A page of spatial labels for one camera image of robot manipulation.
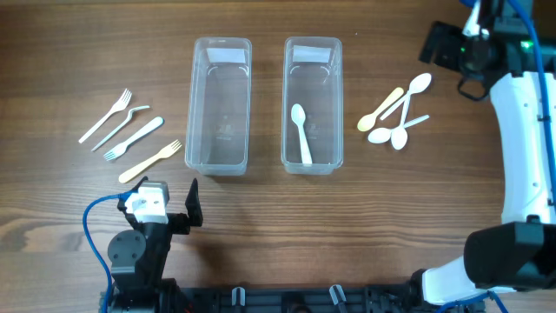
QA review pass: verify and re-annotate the light blue plastic fork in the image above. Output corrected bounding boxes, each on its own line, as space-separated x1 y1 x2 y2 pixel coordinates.
103 117 164 162

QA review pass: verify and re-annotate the cream yellow plastic fork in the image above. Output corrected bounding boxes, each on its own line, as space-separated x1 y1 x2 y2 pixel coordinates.
118 140 182 183

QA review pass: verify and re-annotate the translucent white plastic spoon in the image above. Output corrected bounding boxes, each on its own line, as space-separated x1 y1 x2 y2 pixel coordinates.
391 95 411 150

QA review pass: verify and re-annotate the cream yellow plastic spoon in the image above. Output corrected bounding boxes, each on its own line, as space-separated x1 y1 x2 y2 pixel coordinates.
357 87 404 132

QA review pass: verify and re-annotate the white spoon low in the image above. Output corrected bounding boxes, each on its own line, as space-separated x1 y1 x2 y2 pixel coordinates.
367 115 430 143

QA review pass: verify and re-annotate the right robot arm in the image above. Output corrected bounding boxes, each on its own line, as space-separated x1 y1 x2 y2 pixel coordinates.
412 0 555 311

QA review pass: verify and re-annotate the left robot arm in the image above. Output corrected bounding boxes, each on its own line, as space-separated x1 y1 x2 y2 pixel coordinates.
99 177 203 312

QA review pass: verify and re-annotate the left clear plastic container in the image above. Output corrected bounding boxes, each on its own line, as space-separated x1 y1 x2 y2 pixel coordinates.
184 37 252 176

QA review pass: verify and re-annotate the clear plastic container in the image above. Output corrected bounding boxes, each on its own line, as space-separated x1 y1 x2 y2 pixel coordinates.
281 37 344 176
184 37 252 176

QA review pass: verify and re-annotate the right clear plastic container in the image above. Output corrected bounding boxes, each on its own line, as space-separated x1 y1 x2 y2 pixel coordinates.
281 37 344 176

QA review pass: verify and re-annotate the translucent bent plastic fork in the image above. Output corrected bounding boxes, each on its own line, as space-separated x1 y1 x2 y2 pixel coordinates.
91 105 150 152

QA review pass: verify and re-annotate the white plastic fork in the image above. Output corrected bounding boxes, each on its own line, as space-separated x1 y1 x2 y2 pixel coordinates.
78 89 132 143

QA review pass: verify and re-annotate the left blue cable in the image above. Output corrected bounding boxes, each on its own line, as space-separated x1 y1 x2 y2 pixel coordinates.
82 192 131 313

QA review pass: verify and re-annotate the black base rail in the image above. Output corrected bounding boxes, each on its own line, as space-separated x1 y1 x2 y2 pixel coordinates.
106 285 438 313

